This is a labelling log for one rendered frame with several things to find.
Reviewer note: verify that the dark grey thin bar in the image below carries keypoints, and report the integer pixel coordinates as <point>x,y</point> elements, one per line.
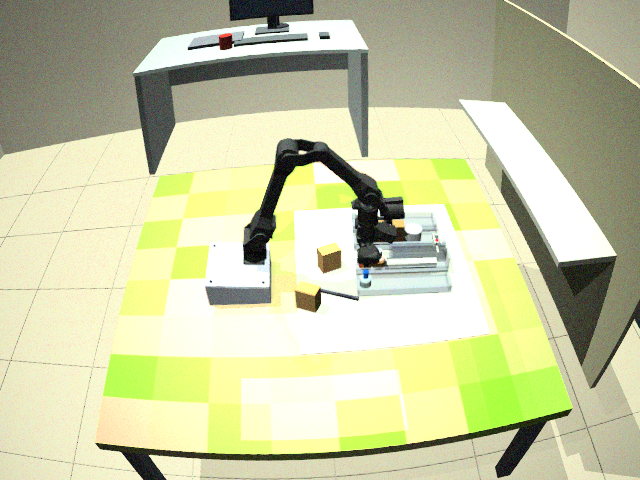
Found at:
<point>341,294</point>

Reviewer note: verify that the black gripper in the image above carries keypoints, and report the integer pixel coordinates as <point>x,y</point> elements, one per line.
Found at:
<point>366,254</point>

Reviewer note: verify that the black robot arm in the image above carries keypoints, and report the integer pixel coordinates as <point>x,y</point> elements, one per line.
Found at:
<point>369,198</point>

